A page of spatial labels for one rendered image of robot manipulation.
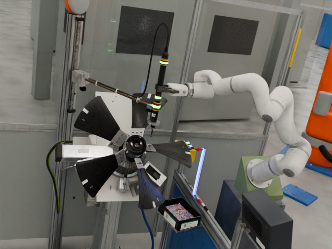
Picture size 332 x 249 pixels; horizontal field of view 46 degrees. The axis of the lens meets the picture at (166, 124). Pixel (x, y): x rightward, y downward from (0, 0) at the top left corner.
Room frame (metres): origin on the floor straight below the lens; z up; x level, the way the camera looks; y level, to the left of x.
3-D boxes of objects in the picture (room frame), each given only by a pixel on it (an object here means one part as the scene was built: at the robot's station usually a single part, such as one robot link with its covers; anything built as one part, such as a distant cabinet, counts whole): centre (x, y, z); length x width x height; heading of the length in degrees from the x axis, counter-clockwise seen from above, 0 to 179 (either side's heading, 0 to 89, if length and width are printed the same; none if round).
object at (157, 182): (2.13, 0.03, 0.98); 0.20 x 0.16 x 0.20; 22
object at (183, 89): (2.13, -0.03, 1.54); 0.11 x 0.10 x 0.07; 112
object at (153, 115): (2.09, 0.07, 1.54); 0.04 x 0.04 x 0.46
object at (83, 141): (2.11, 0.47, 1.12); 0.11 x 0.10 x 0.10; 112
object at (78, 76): (2.43, 0.59, 1.43); 0.10 x 0.07 x 0.08; 57
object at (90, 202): (2.32, 0.40, 0.73); 0.15 x 0.09 x 0.22; 22
